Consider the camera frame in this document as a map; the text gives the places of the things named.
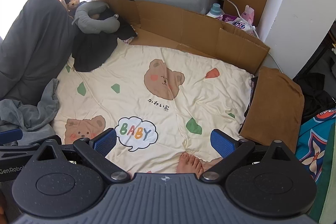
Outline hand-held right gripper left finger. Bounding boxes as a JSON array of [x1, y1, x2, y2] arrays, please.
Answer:
[[34, 128, 132, 183]]

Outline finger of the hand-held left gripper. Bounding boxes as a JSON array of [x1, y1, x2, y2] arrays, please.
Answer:
[[0, 128, 24, 141]]

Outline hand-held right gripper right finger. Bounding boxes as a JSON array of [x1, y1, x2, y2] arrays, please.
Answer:
[[199, 129, 296, 182]]

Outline light blue denim pants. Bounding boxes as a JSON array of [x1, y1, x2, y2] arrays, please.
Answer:
[[0, 79, 59, 139]]

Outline person's bare foot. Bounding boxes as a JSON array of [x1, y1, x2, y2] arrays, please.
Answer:
[[202, 157, 223, 172], [176, 152, 204, 174]]

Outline dark patterned folded garment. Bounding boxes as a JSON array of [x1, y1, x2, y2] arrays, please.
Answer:
[[244, 76, 260, 119]]

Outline brown folded cloth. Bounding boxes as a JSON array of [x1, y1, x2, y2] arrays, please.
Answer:
[[239, 67, 305, 153]]

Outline cream bear print blanket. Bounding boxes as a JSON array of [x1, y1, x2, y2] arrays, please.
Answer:
[[51, 39, 255, 174]]

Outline teal patterned cloth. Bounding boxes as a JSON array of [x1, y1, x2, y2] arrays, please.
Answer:
[[294, 109, 336, 182]]

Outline black garment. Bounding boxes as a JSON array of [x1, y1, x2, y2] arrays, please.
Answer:
[[71, 7, 138, 72]]

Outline dark grey garment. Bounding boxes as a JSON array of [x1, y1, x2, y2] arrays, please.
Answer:
[[0, 0, 79, 106]]

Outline black cloth pile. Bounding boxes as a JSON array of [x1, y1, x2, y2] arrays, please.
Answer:
[[293, 72, 336, 125]]

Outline green cloth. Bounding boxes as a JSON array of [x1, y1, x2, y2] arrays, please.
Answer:
[[310, 122, 336, 224]]

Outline pink printed refill bag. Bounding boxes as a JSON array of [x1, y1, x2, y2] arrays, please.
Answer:
[[219, 13, 256, 33]]

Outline flattened cardboard box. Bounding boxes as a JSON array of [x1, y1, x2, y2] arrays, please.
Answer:
[[101, 0, 271, 73]]

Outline light grey-green garment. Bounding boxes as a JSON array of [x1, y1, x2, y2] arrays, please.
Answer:
[[71, 0, 120, 35]]

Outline pink bottle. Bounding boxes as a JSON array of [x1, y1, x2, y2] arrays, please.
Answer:
[[241, 5, 255, 25]]

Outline white bottle with blue cap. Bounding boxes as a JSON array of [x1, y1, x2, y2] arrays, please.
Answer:
[[206, 3, 223, 17]]

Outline brown teddy bear toy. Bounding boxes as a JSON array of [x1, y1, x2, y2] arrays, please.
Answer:
[[64, 0, 80, 12]]

